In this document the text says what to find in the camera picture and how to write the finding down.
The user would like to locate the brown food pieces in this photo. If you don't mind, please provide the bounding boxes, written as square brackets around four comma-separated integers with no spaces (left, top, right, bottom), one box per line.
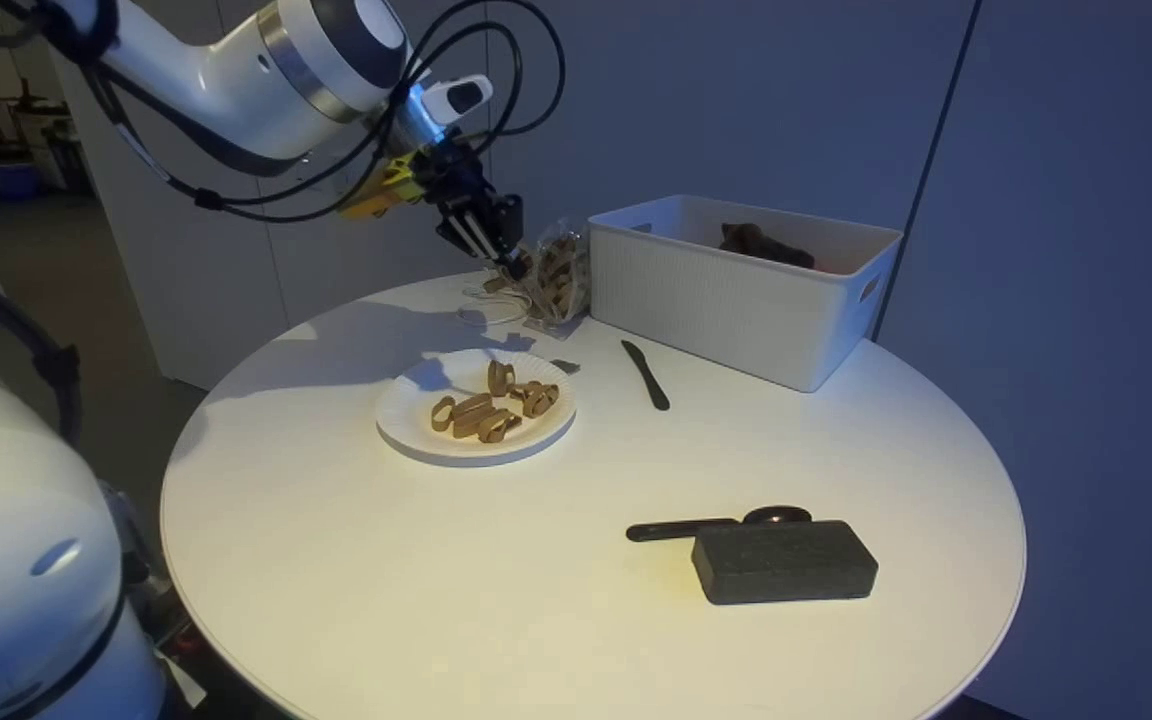
[429,354,565,446]

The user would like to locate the black pen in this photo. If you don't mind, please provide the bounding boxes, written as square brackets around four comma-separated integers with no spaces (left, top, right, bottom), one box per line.
[619,336,677,417]

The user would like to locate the white plastic storage bin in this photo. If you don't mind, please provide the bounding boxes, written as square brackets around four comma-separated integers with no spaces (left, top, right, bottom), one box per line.
[585,192,903,395]

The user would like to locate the yellow wrist camera mount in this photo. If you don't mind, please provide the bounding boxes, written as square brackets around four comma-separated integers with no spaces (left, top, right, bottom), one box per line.
[335,150,429,223]

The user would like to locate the black handled tool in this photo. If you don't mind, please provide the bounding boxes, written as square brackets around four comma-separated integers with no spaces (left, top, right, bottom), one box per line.
[626,498,816,545]

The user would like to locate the dark object inside bin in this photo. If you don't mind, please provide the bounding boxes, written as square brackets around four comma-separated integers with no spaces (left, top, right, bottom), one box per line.
[716,218,821,273]

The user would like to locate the thick black hose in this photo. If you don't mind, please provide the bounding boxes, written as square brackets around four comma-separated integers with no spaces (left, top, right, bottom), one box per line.
[0,250,85,432]

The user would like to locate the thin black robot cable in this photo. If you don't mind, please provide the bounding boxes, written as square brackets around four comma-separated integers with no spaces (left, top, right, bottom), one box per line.
[61,0,571,226]

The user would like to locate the white round plate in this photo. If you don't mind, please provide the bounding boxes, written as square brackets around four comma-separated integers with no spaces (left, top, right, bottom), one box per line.
[374,345,580,469]

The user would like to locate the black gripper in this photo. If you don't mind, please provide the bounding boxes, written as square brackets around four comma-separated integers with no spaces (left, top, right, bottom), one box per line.
[414,136,537,285]

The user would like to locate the blue background container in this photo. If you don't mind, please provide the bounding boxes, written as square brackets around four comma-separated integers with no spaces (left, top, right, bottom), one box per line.
[0,156,50,205]

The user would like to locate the black rectangular case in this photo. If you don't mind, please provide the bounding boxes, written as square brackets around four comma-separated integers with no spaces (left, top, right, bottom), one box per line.
[688,516,883,609]

